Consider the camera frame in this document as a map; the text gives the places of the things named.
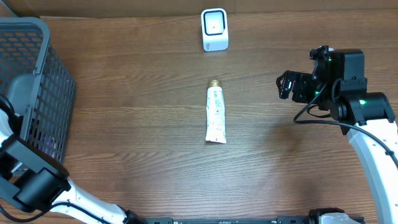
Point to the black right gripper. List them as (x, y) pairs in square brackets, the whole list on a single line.
[(298, 88)]

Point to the white tube gold cap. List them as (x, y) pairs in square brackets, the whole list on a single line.
[(215, 113)]

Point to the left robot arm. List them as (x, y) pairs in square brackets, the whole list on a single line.
[(31, 181)]

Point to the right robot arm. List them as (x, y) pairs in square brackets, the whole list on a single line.
[(336, 93)]

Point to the white barcode scanner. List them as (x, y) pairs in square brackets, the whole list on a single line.
[(214, 27)]

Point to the grey plastic mesh basket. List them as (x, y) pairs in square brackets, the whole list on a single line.
[(37, 83)]

